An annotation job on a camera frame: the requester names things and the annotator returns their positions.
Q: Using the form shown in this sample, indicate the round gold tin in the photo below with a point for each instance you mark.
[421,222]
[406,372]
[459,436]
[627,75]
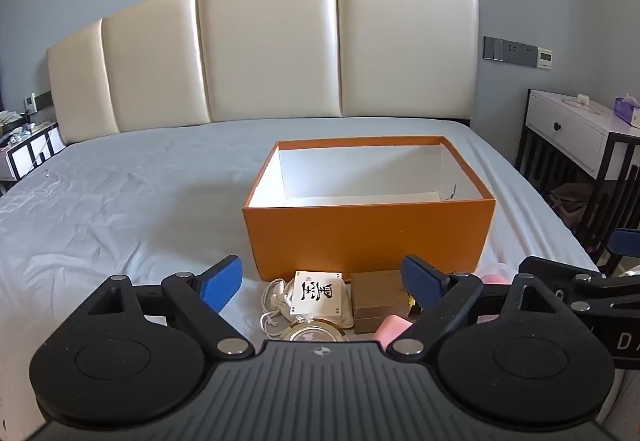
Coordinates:
[312,333]

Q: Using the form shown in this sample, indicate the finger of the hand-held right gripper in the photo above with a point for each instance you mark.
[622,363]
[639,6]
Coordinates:
[570,271]
[627,246]

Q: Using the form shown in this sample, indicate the pink sponge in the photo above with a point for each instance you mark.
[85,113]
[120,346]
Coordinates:
[495,278]

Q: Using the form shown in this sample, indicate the white wall thermostat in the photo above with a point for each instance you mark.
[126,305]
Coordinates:
[545,58]

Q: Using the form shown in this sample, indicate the grey wall switch panel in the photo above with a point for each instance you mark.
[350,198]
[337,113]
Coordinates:
[510,51]

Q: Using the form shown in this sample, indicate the brown bag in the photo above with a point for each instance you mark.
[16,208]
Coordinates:
[567,203]

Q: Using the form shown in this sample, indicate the brown cardboard box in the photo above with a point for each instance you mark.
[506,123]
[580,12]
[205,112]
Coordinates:
[377,296]

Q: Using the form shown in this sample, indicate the white bed sheet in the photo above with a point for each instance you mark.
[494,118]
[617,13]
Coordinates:
[125,221]

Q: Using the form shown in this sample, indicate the small white device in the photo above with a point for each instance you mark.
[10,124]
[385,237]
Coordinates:
[582,97]

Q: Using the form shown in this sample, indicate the cream padded headboard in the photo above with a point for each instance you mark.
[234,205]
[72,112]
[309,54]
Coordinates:
[270,56]

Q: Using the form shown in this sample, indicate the white card box black print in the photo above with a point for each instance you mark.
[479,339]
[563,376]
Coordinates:
[330,312]

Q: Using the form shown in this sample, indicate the pink soap box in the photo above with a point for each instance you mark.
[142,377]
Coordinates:
[392,328]

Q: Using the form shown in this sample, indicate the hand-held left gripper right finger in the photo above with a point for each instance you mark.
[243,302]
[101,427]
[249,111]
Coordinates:
[422,283]

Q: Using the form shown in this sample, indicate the white nightstand with black frame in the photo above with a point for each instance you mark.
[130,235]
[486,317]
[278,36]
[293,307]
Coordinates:
[565,131]

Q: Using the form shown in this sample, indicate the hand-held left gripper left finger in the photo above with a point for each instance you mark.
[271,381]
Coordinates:
[225,283]

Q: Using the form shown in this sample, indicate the cluttered white nightstand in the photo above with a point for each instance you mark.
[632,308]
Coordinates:
[25,151]

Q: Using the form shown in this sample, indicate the yellow tape measure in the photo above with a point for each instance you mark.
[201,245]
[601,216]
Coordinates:
[411,303]

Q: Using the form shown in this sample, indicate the purple tissue box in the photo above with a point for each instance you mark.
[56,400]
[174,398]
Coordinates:
[627,110]

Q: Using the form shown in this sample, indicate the orange cardboard box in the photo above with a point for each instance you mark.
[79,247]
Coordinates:
[350,236]

